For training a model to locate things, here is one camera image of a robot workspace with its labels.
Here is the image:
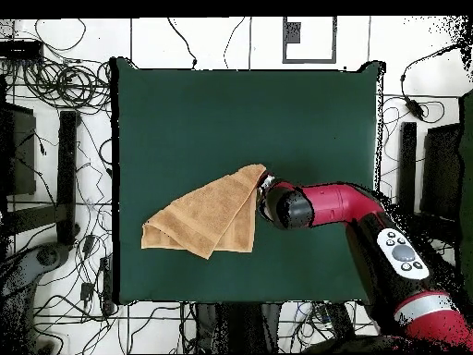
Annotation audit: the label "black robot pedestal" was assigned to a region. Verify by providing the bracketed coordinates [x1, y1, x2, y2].
[193, 301, 282, 354]

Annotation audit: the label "black stand bar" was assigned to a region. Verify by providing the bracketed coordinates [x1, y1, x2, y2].
[3, 110, 81, 247]
[393, 121, 463, 254]

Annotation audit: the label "dark green table cloth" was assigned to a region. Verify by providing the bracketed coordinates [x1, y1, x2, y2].
[110, 56, 385, 306]

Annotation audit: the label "black power adapter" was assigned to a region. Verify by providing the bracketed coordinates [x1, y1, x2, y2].
[404, 94, 426, 121]

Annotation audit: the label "tan terry towel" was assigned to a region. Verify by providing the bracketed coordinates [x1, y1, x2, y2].
[140, 163, 268, 260]

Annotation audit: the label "thin black cable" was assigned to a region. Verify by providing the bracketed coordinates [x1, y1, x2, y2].
[222, 16, 247, 71]

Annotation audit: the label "black cable with plug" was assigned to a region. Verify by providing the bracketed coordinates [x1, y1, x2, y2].
[166, 17, 199, 70]

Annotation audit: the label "coiled black cables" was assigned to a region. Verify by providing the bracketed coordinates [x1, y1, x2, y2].
[21, 58, 112, 112]

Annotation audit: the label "grey square frame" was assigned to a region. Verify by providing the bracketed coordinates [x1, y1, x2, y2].
[282, 16, 338, 65]

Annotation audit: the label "dark stand base with knob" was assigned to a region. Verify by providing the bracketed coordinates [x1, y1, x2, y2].
[0, 242, 71, 354]

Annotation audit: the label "flat black box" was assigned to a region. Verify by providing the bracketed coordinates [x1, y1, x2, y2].
[0, 39, 43, 62]

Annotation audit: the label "black power strip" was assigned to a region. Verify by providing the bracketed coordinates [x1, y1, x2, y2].
[323, 301, 356, 339]
[98, 254, 116, 317]

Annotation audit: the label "large black box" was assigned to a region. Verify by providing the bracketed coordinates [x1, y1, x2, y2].
[419, 123, 463, 223]
[0, 102, 37, 197]

